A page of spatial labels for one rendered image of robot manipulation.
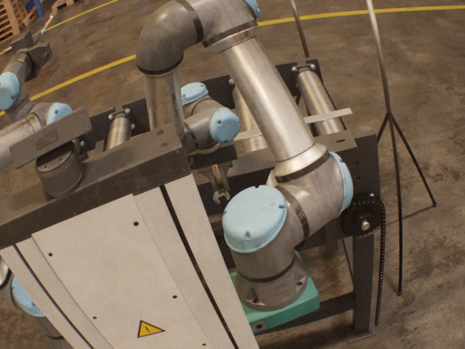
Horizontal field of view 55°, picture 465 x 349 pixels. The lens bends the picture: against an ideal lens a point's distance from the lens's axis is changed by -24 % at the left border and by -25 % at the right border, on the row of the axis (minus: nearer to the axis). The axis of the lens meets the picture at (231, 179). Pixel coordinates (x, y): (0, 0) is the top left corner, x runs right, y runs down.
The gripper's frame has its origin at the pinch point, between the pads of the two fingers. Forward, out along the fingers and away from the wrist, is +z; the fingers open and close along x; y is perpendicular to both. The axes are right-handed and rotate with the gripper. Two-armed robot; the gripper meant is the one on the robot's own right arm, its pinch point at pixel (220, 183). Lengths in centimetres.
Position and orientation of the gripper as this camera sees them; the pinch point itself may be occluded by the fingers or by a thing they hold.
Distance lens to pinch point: 157.9
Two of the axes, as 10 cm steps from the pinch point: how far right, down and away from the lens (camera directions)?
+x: 9.7, -2.3, -0.7
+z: 2.2, 7.4, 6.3
